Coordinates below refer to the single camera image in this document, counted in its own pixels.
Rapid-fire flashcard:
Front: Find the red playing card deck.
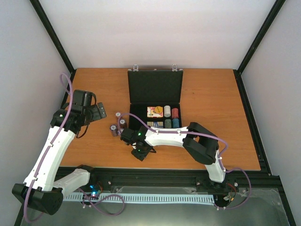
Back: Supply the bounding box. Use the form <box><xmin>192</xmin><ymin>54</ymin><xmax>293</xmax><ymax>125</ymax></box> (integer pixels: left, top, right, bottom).
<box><xmin>147</xmin><ymin>106</ymin><xmax>164</xmax><ymax>118</ymax></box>

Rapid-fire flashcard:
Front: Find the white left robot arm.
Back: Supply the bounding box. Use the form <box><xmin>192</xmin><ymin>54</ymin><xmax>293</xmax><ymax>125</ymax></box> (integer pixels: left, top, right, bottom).
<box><xmin>12</xmin><ymin>90</ymin><xmax>106</xmax><ymax>215</ymax></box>

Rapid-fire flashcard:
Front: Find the light blue cable duct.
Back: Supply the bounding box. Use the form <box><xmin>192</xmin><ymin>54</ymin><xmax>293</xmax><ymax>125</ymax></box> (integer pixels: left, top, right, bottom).
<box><xmin>62</xmin><ymin>191</ymin><xmax>215</xmax><ymax>205</ymax></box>

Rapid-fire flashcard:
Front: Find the blue poker chip stack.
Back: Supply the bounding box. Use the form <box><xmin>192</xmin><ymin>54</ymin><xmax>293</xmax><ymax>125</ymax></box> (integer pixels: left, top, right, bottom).
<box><xmin>172</xmin><ymin>118</ymin><xmax>180</xmax><ymax>129</ymax></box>

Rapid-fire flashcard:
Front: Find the white poker chip stack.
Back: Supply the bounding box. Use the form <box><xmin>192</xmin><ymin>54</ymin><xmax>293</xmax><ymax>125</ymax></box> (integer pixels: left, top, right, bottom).
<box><xmin>164</xmin><ymin>105</ymin><xmax>171</xmax><ymax>118</ymax></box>

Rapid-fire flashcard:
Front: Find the red poker chip stack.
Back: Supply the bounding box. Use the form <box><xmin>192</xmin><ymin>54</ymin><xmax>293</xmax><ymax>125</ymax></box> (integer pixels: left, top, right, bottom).
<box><xmin>171</xmin><ymin>108</ymin><xmax>179</xmax><ymax>119</ymax></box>

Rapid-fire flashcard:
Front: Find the orange blind button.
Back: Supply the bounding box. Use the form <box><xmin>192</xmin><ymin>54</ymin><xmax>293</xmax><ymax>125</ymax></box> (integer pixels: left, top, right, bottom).
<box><xmin>154</xmin><ymin>106</ymin><xmax>163</xmax><ymax>114</ymax></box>

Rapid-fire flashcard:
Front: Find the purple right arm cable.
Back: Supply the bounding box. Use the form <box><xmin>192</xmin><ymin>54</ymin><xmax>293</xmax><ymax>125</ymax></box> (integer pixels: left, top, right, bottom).
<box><xmin>117</xmin><ymin>113</ymin><xmax>252</xmax><ymax>210</ymax></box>

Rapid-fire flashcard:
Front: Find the dark brown chip stack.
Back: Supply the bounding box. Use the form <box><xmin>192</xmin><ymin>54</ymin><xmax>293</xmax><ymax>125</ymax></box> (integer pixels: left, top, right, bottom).
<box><xmin>119</xmin><ymin>119</ymin><xmax>127</xmax><ymax>129</ymax></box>

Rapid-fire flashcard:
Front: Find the blue playing card deck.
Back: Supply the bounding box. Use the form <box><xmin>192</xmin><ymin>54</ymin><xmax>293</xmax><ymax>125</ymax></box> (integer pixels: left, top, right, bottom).
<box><xmin>147</xmin><ymin>121</ymin><xmax>164</xmax><ymax>128</ymax></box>

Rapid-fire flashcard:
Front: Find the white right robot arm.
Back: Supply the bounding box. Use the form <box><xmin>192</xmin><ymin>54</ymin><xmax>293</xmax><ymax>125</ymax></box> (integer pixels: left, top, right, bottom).
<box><xmin>120</xmin><ymin>122</ymin><xmax>228</xmax><ymax>184</ymax></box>

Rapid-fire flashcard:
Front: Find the black poker set case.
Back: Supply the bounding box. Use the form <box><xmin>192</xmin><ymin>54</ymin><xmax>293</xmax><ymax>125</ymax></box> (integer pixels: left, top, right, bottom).
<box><xmin>127</xmin><ymin>67</ymin><xmax>183</xmax><ymax>127</ymax></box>

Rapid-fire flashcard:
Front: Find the brown poker chip stack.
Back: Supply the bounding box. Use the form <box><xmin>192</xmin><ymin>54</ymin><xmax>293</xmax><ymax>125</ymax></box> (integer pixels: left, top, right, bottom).
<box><xmin>115</xmin><ymin>112</ymin><xmax>121</xmax><ymax>120</ymax></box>

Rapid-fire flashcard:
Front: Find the green poker chip stack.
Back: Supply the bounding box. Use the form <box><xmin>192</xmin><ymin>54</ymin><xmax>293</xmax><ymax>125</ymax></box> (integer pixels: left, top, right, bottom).
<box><xmin>164</xmin><ymin>119</ymin><xmax>172</xmax><ymax>129</ymax></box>

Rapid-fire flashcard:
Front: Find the purple poker chip stack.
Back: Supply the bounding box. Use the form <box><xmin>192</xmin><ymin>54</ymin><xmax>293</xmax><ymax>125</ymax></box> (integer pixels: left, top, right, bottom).
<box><xmin>110</xmin><ymin>124</ymin><xmax>119</xmax><ymax>137</ymax></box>

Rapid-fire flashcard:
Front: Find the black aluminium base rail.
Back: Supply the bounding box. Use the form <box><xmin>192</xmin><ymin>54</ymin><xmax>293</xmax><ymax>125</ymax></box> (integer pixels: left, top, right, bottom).
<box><xmin>30</xmin><ymin>167</ymin><xmax>283</xmax><ymax>195</ymax></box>

